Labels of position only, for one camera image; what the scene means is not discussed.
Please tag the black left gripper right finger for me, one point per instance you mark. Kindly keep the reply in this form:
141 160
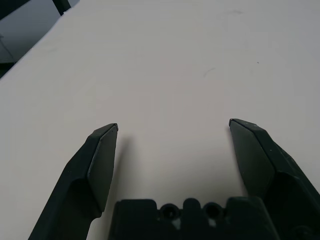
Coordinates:
280 180

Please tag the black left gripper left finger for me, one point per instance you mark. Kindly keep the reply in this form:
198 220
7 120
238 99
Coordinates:
75 180

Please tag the black diagonal frame bar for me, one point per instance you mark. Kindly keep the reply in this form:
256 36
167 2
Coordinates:
61 6

